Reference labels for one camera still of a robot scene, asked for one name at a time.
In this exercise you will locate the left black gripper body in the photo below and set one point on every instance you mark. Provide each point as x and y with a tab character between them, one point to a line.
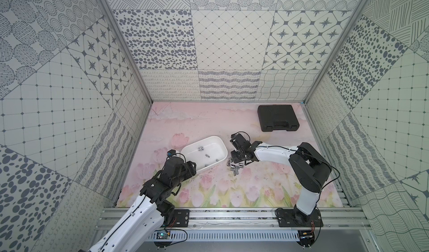
187	168

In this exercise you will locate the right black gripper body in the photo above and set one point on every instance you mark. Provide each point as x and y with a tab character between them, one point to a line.
237	156

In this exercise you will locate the white plastic storage box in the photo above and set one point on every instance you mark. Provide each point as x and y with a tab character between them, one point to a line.
213	146

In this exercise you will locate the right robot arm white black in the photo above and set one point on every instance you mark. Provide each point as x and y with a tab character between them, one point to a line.
310	168

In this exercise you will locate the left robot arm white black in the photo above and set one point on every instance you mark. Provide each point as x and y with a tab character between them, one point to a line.
151	210

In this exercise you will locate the chrome socket pile front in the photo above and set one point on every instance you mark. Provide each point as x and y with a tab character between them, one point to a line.
236	168

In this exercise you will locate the black plastic tool case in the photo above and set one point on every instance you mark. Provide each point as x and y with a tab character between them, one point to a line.
277	118

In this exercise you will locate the small circuit board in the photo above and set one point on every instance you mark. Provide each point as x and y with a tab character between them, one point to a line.
162	235

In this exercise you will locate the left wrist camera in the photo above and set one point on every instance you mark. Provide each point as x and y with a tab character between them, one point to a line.
171	153

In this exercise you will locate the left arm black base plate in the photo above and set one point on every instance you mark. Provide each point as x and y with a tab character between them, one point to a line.
178	219

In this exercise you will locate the aluminium mounting rail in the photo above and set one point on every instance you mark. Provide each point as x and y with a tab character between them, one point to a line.
351	218

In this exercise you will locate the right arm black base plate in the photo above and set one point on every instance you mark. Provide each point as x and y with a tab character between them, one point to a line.
295	218

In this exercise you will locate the white slotted cable duct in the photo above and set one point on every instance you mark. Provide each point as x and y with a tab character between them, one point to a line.
229	235

